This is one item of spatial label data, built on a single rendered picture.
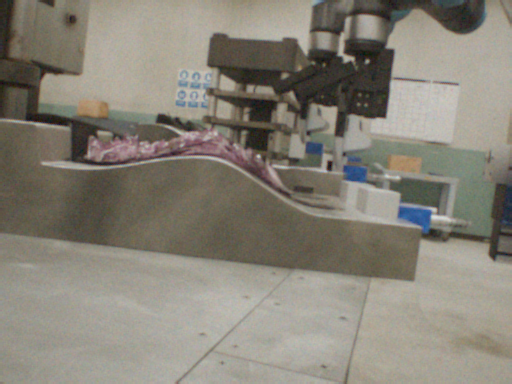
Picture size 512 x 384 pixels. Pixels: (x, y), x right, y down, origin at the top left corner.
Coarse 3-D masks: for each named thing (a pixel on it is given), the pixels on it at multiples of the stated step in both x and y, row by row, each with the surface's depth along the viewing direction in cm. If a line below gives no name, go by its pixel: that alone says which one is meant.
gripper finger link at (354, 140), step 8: (352, 120) 80; (344, 128) 79; (352, 128) 79; (336, 136) 79; (344, 136) 79; (352, 136) 79; (360, 136) 79; (368, 136) 79; (336, 144) 79; (344, 144) 79; (352, 144) 79; (360, 144) 79; (368, 144) 78; (336, 152) 79; (336, 160) 80; (336, 168) 80
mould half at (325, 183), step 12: (144, 132) 86; (156, 132) 85; (168, 132) 85; (180, 132) 85; (276, 168) 80; (288, 168) 79; (300, 168) 78; (312, 168) 82; (288, 180) 79; (300, 180) 78; (312, 180) 78; (324, 180) 77; (336, 180) 77; (324, 192) 77; (336, 192) 77
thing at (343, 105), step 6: (342, 96) 79; (342, 102) 78; (348, 102) 78; (342, 108) 78; (348, 108) 79; (336, 114) 78; (342, 114) 79; (336, 120) 78; (342, 120) 78; (336, 126) 78; (342, 126) 79; (336, 132) 79; (342, 132) 79
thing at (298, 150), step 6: (294, 138) 113; (306, 138) 112; (294, 144) 113; (300, 144) 112; (306, 144) 112; (312, 144) 112; (318, 144) 111; (324, 144) 113; (294, 150) 113; (300, 150) 112; (306, 150) 112; (312, 150) 112; (318, 150) 111; (324, 150) 113; (330, 150) 112; (294, 156) 113; (300, 156) 112; (306, 156) 115
